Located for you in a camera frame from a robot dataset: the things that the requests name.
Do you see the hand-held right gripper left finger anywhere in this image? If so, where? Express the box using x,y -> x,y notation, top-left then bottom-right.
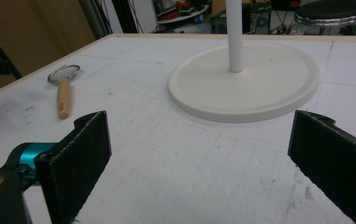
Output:
35,109 -> 113,224

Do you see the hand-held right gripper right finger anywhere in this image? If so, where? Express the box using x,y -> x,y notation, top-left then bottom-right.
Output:
287,109 -> 356,224

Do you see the wooden handle mesh strainer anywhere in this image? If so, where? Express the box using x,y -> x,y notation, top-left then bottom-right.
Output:
47,63 -> 81,120

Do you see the white round stand with pole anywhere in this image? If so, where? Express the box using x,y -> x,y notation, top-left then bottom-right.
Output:
167,0 -> 321,124

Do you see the black round stool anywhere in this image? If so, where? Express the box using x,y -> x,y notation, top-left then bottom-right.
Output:
293,0 -> 356,35

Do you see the grey metal pole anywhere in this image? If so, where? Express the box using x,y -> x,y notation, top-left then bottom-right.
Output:
78,0 -> 112,39

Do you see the white shelf with clutter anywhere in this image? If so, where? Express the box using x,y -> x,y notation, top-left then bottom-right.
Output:
157,0 -> 211,25

